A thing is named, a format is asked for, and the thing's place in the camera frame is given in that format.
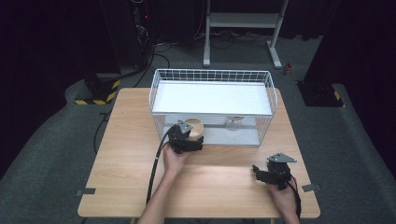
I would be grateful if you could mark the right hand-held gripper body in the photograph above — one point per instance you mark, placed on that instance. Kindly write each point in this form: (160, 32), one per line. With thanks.
(278, 172)

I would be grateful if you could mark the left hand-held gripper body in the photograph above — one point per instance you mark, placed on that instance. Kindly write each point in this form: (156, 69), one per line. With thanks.
(179, 137)

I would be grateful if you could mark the cream ceramic cup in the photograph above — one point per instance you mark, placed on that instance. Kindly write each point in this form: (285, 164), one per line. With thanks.
(196, 127)

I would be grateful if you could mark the clear glass jar white lid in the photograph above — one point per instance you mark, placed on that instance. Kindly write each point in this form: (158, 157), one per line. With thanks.
(234, 123)

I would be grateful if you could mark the person's left hand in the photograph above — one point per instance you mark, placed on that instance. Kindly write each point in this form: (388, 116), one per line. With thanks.
(174, 161)

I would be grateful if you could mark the person's right hand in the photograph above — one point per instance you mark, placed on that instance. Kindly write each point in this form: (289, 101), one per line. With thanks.
(283, 200)

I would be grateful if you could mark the black hazard-striped base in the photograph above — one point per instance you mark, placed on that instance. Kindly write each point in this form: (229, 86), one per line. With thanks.
(320, 95)
(99, 88)

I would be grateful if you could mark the dark equipment tower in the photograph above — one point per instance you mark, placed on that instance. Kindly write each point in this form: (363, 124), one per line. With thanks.
(127, 31)

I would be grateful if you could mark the white metal stand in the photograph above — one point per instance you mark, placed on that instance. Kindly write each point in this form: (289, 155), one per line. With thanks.
(243, 20)

